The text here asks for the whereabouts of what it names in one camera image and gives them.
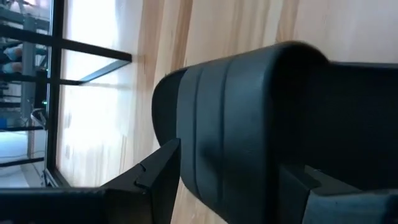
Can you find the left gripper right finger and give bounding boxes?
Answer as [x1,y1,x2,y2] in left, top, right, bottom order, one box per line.
[278,164,398,224]

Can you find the wooden shelf with black frame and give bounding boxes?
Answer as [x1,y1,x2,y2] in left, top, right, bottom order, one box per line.
[0,0,134,189]

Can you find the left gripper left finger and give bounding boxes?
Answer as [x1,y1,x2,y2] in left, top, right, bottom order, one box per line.
[0,138,182,224]

